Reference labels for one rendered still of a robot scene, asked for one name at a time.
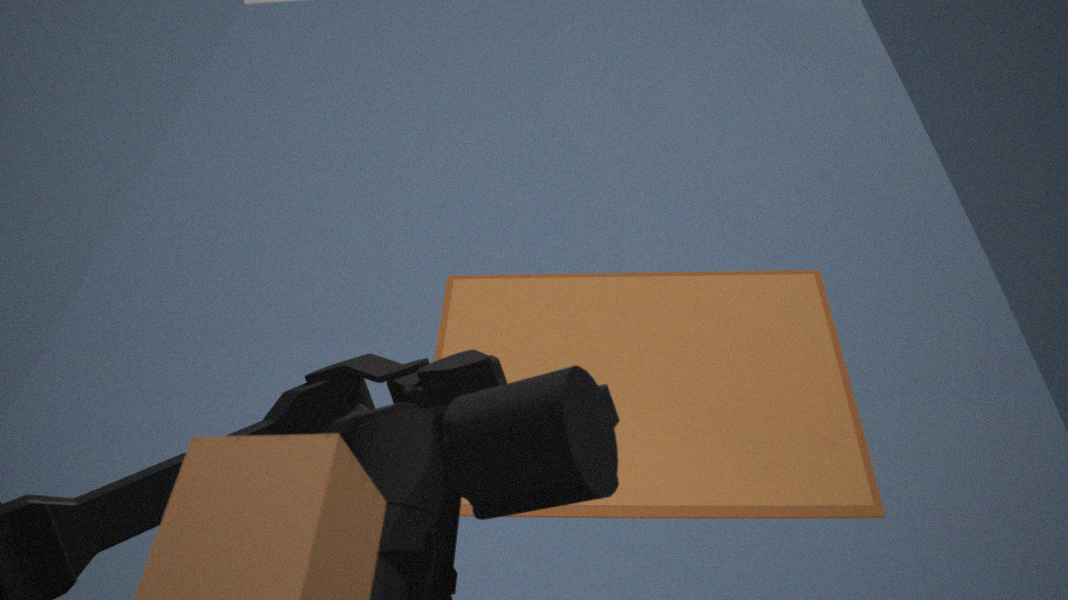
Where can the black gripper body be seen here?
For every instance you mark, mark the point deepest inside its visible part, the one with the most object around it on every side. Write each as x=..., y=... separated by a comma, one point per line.
x=415, y=559

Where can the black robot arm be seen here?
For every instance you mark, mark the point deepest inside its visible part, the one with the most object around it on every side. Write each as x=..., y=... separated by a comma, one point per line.
x=456, y=429

